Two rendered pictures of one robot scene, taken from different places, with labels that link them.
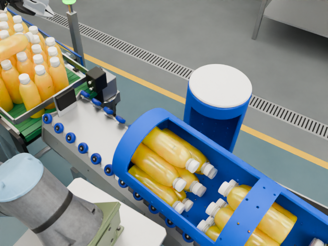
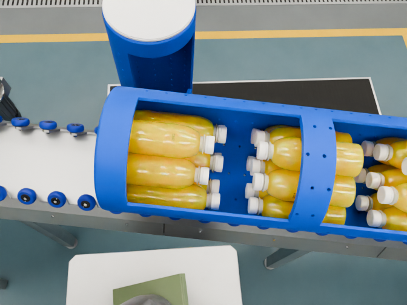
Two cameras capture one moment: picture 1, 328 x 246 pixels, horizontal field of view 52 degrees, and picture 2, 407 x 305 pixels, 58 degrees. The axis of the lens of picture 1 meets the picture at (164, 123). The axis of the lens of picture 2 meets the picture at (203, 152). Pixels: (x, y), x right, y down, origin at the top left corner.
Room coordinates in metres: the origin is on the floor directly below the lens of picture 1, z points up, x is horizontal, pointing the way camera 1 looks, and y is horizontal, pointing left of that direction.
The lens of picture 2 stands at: (0.33, 0.12, 1.88)
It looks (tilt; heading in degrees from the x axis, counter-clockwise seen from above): 66 degrees down; 320
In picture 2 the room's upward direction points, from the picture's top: 8 degrees clockwise
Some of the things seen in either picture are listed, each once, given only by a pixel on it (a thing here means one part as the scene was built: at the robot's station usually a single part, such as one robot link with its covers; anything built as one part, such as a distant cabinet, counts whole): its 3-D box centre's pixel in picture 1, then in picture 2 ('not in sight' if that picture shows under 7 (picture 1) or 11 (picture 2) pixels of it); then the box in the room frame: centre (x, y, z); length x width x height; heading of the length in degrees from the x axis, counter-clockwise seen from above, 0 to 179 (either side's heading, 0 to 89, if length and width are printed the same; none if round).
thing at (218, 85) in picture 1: (220, 84); (149, 4); (1.11, -0.24, 1.03); 0.28 x 0.28 x 0.01
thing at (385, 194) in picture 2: not in sight; (384, 195); (0.29, -0.38, 1.12); 0.04 x 0.02 x 0.04; 142
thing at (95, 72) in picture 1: (95, 81); not in sight; (1.17, 0.33, 0.95); 0.10 x 0.07 x 0.10; 142
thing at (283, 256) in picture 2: not in sight; (286, 254); (0.28, -0.36, 0.31); 0.06 x 0.06 x 0.63; 52
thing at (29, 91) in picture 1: (30, 96); not in sight; (0.99, 0.57, 1.00); 0.07 x 0.07 x 0.20
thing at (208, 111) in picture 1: (206, 145); (157, 86); (1.11, -0.24, 0.59); 0.28 x 0.28 x 0.88
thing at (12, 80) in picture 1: (13, 82); not in sight; (1.07, 0.67, 1.00); 0.07 x 0.07 x 0.20
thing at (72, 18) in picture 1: (86, 91); not in sight; (1.50, 0.50, 0.55); 0.04 x 0.04 x 1.10; 52
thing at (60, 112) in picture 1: (66, 101); not in sight; (0.98, 0.42, 0.99); 0.10 x 0.02 x 0.12; 142
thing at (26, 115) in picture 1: (55, 96); not in sight; (1.03, 0.48, 0.96); 0.40 x 0.01 x 0.03; 142
